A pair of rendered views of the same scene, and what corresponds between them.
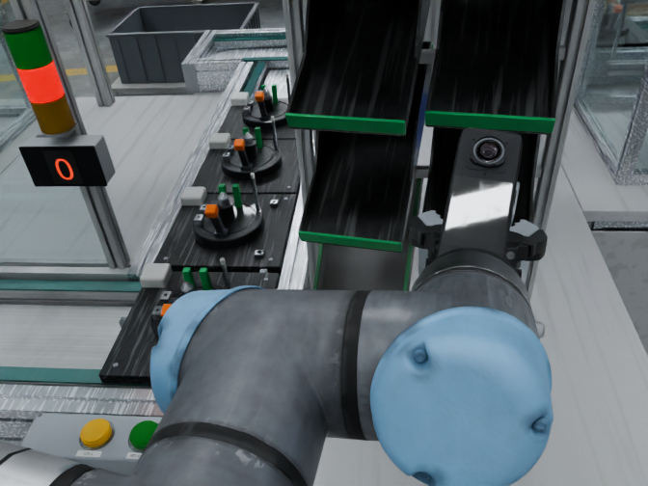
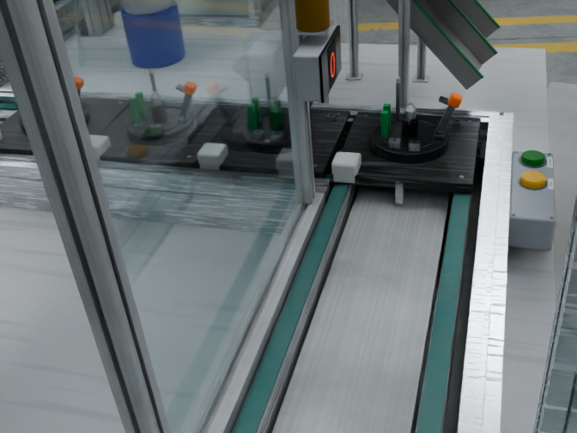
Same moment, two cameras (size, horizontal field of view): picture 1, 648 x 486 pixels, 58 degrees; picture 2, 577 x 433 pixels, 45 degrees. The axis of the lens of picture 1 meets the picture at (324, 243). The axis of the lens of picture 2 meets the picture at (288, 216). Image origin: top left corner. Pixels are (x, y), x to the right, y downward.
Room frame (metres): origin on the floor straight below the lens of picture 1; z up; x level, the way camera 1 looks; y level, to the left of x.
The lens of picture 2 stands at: (0.70, 1.37, 1.62)
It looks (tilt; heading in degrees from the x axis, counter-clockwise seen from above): 35 degrees down; 281
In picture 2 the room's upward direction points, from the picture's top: 6 degrees counter-clockwise
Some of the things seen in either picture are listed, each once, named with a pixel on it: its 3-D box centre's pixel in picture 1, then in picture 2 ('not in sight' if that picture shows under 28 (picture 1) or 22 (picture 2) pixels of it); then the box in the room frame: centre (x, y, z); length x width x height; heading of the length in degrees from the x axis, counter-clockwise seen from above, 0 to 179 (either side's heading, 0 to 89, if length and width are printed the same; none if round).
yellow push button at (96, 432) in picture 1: (96, 434); (532, 181); (0.49, 0.33, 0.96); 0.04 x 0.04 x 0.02
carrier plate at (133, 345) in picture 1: (197, 323); (409, 148); (0.69, 0.22, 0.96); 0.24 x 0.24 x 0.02; 82
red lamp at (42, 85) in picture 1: (40, 80); not in sight; (0.83, 0.39, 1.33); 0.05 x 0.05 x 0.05
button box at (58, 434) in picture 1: (103, 446); (530, 197); (0.49, 0.33, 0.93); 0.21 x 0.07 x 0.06; 82
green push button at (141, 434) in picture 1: (146, 436); (532, 160); (0.48, 0.26, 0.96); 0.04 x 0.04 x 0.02
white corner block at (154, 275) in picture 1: (157, 279); (346, 167); (0.80, 0.30, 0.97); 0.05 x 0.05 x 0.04; 82
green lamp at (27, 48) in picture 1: (28, 46); not in sight; (0.83, 0.39, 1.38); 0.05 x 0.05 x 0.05
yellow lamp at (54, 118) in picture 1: (53, 112); (311, 9); (0.83, 0.39, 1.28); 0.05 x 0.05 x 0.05
